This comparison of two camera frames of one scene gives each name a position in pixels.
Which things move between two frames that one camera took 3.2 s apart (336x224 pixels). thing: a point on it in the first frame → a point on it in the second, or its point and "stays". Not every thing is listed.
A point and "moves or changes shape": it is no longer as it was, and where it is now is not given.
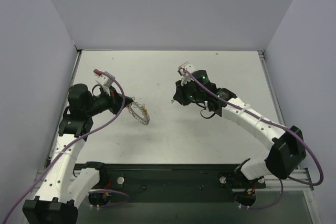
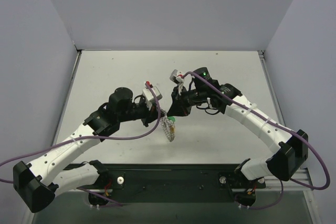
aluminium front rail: (300, 178) stays
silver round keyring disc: (144, 120) moves or changes shape
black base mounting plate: (176, 183) stays
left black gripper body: (115, 99) → (148, 118)
